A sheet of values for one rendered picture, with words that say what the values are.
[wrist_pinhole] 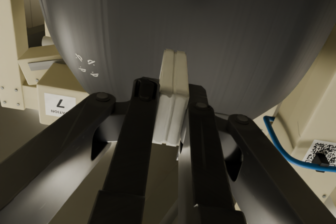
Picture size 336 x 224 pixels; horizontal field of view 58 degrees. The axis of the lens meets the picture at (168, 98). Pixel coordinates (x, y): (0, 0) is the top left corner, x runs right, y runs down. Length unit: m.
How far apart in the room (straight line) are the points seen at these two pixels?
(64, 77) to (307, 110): 0.66
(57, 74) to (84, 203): 2.25
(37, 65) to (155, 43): 0.80
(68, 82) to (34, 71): 0.18
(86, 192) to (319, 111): 2.78
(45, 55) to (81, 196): 2.27
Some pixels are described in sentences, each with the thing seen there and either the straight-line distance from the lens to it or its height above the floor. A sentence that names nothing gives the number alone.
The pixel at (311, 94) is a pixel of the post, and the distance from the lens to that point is 0.62.
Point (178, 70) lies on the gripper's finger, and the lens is 0.17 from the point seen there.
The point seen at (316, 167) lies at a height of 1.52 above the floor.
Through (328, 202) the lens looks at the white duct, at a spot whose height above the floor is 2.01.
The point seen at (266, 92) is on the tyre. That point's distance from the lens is 0.33.
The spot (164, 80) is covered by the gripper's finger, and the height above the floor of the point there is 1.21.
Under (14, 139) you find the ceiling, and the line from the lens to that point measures 3.79.
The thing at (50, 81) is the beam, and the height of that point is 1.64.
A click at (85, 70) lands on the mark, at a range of 0.35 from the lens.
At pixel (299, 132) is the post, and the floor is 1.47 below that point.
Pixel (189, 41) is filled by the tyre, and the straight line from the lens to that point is 0.28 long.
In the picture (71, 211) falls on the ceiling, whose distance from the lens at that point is 3.07.
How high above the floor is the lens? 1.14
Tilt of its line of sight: 34 degrees up
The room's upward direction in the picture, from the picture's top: 169 degrees counter-clockwise
